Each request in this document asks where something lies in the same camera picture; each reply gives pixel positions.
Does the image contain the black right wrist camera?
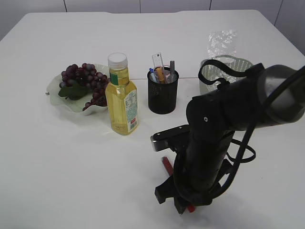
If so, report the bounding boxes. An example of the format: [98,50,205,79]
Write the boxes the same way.
[151,125,190,154]

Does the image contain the grey-green woven plastic basket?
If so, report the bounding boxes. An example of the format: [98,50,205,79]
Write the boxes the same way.
[199,55,253,94]

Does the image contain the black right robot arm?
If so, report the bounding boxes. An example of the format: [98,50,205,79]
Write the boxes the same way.
[151,59,305,213]

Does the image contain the red glitter pen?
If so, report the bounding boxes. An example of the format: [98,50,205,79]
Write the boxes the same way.
[162,156,195,213]

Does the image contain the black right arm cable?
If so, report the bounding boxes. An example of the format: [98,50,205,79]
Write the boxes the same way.
[197,59,305,201]

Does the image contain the frosted wavy glass plate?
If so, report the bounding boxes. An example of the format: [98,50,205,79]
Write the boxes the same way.
[46,64,110,115]

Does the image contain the blue scissors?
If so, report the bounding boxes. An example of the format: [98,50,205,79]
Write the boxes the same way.
[149,68,158,83]

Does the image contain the gold glitter pen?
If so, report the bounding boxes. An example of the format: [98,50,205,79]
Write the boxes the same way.
[155,67,166,84]

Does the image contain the yellow oil bottle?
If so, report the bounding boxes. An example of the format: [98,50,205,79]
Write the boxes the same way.
[105,52,139,135]

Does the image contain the pink scissors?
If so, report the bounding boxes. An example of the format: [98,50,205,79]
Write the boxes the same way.
[154,65,170,84]

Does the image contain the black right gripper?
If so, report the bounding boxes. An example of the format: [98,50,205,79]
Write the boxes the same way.
[154,82,238,214]

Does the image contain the clear plastic ruler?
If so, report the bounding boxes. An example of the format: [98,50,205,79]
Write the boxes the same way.
[152,52,164,71]

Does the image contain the silver glitter pen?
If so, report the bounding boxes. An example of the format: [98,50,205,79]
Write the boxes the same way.
[168,60,176,83]

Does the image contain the black mesh pen holder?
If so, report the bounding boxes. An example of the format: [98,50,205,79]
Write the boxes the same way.
[147,71,179,114]

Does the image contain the clear crinkled plastic sheet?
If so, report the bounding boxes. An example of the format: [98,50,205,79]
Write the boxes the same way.
[207,30,237,59]

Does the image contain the purple artificial grape bunch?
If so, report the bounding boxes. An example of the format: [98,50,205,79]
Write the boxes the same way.
[58,63,110,111]

